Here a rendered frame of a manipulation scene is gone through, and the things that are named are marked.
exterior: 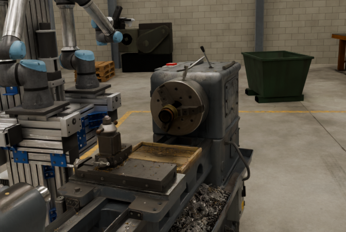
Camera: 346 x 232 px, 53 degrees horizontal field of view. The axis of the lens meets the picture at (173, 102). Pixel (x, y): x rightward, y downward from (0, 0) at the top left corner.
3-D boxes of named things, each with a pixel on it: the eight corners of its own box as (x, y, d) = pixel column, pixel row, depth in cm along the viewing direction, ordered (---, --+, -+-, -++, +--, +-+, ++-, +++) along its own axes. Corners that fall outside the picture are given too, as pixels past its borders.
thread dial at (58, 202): (62, 216, 144) (59, 194, 141) (69, 217, 142) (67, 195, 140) (56, 220, 140) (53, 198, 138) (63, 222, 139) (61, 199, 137)
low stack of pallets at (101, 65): (88, 75, 1066) (87, 61, 1056) (116, 75, 1058) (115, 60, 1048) (73, 83, 945) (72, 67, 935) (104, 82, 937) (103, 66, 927)
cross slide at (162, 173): (92, 162, 163) (91, 153, 162) (177, 174, 147) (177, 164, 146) (69, 177, 148) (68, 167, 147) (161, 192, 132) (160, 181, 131)
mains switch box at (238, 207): (231, 227, 267) (231, 124, 248) (254, 231, 261) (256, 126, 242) (220, 254, 237) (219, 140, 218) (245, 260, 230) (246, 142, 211)
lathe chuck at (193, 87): (152, 122, 211) (160, 72, 202) (201, 138, 201) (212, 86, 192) (146, 126, 203) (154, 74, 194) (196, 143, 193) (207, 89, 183)
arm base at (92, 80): (70, 89, 218) (69, 73, 216) (83, 84, 232) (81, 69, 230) (92, 89, 214) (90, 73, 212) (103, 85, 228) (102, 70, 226)
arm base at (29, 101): (15, 108, 172) (12, 88, 170) (35, 101, 186) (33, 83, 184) (41, 109, 168) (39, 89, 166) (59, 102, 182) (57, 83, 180)
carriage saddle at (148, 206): (95, 172, 166) (94, 160, 165) (187, 186, 149) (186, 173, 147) (52, 202, 140) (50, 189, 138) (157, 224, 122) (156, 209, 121)
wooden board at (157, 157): (141, 147, 197) (140, 140, 196) (202, 154, 183) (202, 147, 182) (113, 168, 170) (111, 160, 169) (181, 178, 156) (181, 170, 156)
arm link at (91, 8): (83, -24, 205) (126, 35, 239) (71, -23, 212) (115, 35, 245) (72, -12, 200) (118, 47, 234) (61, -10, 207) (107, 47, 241)
